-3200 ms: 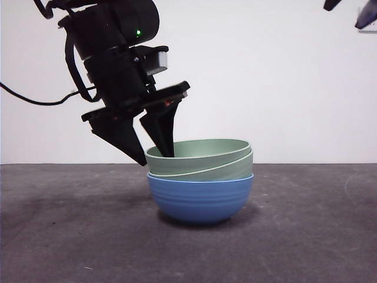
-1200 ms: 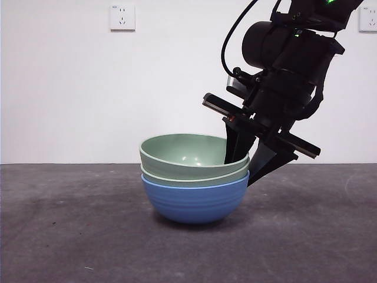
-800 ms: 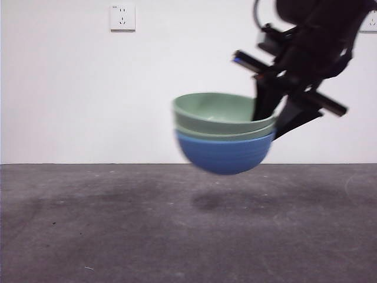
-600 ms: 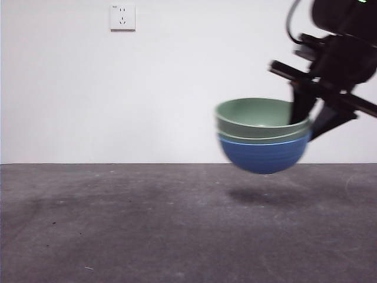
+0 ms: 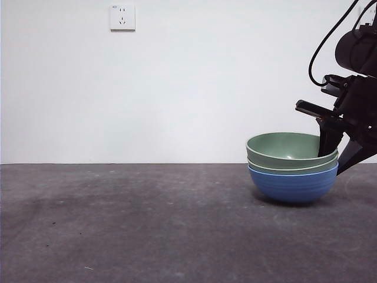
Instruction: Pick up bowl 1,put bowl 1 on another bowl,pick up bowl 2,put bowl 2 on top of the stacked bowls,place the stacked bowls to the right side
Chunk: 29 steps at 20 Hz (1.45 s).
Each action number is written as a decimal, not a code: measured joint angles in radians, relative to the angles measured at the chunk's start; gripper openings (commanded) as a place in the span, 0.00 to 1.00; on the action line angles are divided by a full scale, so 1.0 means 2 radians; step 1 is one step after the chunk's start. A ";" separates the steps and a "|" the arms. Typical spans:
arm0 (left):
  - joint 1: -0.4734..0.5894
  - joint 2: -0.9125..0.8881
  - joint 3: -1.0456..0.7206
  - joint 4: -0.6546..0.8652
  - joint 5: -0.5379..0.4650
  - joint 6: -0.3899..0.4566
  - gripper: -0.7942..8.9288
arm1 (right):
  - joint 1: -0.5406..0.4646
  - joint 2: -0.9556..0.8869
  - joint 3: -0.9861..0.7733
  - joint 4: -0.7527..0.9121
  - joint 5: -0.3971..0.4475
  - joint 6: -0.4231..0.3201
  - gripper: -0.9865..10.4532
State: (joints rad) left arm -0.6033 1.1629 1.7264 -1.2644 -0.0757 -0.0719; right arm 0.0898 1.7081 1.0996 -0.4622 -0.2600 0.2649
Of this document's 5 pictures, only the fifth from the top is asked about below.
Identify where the green ribbed bowl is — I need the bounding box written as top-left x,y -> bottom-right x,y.
247,154 -> 339,175
246,132 -> 338,169

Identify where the blue ribbed bowl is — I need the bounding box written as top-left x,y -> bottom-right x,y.
247,162 -> 340,203

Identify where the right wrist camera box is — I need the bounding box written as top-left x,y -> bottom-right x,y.
320,74 -> 354,97

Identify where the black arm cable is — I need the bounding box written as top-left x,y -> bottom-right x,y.
308,0 -> 361,87
355,0 -> 375,30

